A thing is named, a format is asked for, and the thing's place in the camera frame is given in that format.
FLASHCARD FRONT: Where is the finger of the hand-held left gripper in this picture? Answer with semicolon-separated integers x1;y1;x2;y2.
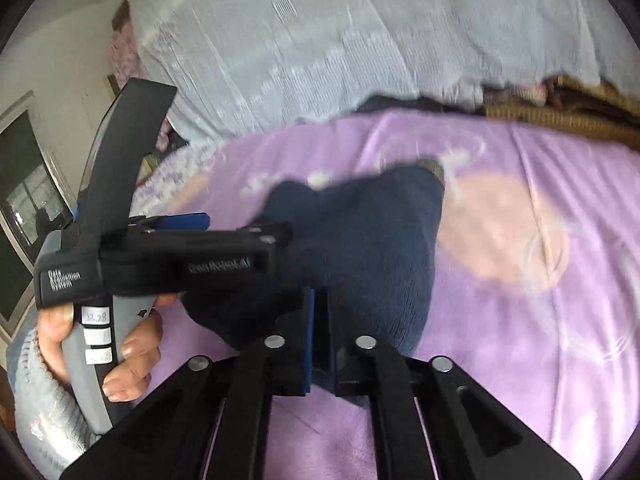
131;212;210;233
235;221;294;261

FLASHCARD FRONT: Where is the purple printed blanket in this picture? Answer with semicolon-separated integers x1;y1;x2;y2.
135;110;640;480

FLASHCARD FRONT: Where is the dark cloth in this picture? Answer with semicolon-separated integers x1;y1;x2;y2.
357;94;483;117

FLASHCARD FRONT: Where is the person's left forearm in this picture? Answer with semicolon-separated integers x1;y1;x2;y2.
6;330;101;478

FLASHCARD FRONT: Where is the navy knit sweater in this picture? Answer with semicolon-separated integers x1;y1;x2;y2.
182;165;446;356

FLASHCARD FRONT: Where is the white lace cloth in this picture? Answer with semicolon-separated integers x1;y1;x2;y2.
125;0;621;143

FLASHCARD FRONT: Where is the window with pale frame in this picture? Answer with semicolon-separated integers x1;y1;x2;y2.
0;91;76;333

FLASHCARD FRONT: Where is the person's left hand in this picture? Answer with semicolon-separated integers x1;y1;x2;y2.
37;294;178;402

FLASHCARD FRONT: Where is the pale pink cloth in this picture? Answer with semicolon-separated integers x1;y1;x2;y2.
447;79;547;107

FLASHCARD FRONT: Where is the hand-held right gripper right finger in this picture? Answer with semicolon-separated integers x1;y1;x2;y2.
327;287;583;480

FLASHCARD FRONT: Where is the pink floral cloth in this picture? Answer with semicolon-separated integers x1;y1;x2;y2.
107;0;146;91

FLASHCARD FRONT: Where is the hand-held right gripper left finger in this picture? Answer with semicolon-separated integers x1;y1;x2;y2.
60;287;317;480

